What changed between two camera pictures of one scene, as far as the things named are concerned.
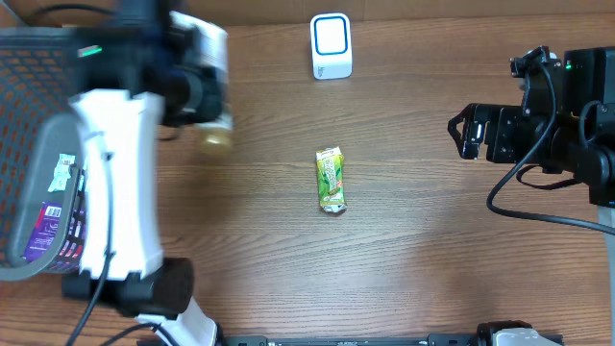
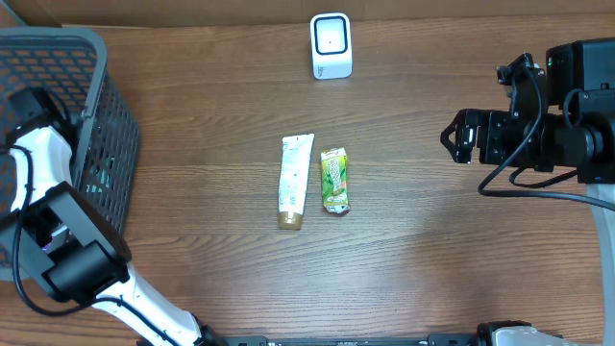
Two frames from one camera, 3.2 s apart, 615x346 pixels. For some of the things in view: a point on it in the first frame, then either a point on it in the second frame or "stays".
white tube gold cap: [211, 48] → [296, 154]
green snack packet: [331, 163] stays
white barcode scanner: [332, 45] stays
